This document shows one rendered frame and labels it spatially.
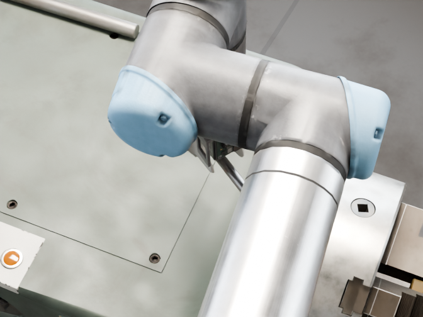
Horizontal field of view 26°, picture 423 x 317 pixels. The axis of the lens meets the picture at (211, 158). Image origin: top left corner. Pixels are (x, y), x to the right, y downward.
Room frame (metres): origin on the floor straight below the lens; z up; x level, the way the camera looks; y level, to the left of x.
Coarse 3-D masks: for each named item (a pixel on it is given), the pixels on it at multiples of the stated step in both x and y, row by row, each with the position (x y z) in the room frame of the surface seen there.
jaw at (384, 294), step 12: (348, 288) 0.49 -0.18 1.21; (360, 288) 0.49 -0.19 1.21; (372, 288) 0.50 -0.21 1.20; (384, 288) 0.50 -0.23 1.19; (396, 288) 0.52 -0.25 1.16; (408, 288) 0.53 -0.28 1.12; (348, 300) 0.48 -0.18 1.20; (360, 300) 0.48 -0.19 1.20; (372, 300) 0.48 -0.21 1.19; (384, 300) 0.48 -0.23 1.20; (396, 300) 0.48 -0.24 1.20; (408, 300) 0.50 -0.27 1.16; (420, 300) 0.51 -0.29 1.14; (348, 312) 0.47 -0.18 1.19; (360, 312) 0.47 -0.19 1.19; (372, 312) 0.47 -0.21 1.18; (384, 312) 0.47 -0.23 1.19; (396, 312) 0.48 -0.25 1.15; (408, 312) 0.48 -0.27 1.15; (420, 312) 0.49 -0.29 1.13
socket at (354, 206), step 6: (354, 204) 0.60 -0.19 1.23; (360, 204) 0.61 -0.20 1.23; (366, 204) 0.61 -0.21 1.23; (372, 204) 0.61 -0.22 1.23; (354, 210) 0.59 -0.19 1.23; (360, 210) 0.60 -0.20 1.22; (366, 210) 0.60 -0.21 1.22; (372, 210) 0.60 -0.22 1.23; (360, 216) 0.58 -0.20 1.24; (366, 216) 0.59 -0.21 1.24
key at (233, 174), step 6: (222, 162) 0.54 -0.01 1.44; (228, 162) 0.54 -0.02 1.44; (222, 168) 0.54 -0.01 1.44; (228, 168) 0.53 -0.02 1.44; (234, 168) 0.54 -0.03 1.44; (228, 174) 0.53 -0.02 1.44; (234, 174) 0.52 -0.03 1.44; (234, 180) 0.52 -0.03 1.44; (240, 180) 0.52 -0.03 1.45; (240, 186) 0.51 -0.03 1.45
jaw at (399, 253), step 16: (400, 208) 0.67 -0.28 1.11; (416, 208) 0.67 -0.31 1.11; (400, 224) 0.64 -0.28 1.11; (416, 224) 0.64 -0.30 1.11; (400, 240) 0.62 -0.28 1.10; (416, 240) 0.62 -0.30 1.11; (384, 256) 0.59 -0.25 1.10; (400, 256) 0.59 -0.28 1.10; (416, 256) 0.59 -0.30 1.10; (384, 272) 0.58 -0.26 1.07; (400, 272) 0.57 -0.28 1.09; (416, 272) 0.57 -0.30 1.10
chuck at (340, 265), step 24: (360, 192) 0.63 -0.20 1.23; (384, 192) 0.63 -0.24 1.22; (336, 216) 0.58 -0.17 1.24; (384, 216) 0.59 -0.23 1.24; (336, 240) 0.55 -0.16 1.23; (360, 240) 0.55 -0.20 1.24; (384, 240) 0.55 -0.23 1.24; (336, 264) 0.52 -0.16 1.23; (360, 264) 0.52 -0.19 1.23; (336, 288) 0.49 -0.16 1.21; (312, 312) 0.47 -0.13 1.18; (336, 312) 0.47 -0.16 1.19
